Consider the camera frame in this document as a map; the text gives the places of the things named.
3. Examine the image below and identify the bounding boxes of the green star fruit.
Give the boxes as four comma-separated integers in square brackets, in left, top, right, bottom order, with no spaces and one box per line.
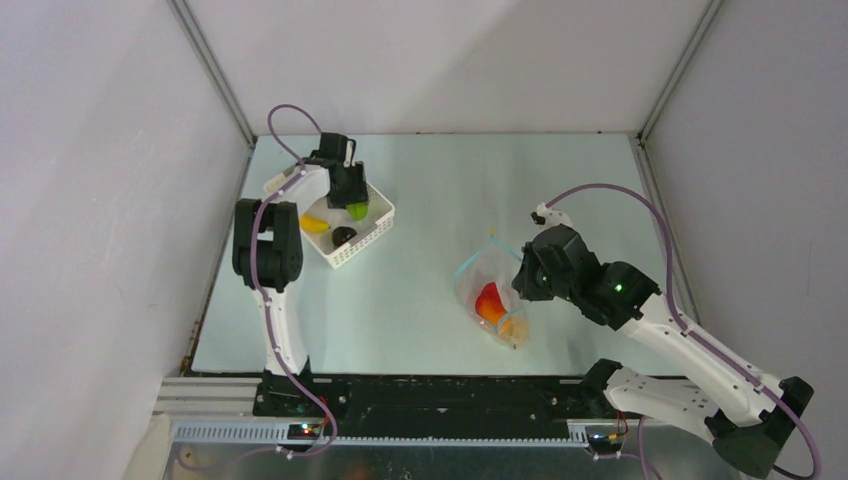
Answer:
[346,202,369,221]

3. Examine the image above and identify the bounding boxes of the dark purple fruit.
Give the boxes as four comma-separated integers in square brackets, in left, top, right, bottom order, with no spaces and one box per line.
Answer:
[331,226,358,249]

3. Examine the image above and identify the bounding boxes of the clear zip bag blue zipper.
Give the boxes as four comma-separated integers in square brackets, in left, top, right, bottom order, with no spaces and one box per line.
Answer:
[453,229,529,350]

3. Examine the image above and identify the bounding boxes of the orange red mango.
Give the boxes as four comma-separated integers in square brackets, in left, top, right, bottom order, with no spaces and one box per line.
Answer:
[474,282,508,328]

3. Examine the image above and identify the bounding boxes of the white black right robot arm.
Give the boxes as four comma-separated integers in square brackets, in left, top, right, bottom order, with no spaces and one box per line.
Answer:
[512,225,814,479]

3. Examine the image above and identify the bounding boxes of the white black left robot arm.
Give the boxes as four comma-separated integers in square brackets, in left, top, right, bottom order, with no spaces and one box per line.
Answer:
[232,133,369,375]

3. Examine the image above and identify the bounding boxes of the white perforated plastic basket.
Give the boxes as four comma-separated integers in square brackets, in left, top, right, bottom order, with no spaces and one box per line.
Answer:
[263,161,395,269]

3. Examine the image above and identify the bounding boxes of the yellow banana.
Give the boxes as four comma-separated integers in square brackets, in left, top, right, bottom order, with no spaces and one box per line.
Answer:
[299,214,332,235]

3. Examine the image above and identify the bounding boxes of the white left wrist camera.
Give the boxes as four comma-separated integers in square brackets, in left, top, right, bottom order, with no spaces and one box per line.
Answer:
[342,138,357,168]

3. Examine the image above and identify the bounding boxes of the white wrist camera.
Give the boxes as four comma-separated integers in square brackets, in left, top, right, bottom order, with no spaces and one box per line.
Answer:
[342,138,357,168]
[531,203,573,231]

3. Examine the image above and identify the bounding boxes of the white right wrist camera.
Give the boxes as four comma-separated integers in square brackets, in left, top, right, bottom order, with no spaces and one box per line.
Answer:
[531,203,573,231]

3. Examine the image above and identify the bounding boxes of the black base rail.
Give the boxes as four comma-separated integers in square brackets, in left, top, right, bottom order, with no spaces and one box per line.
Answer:
[252,371,616,441]

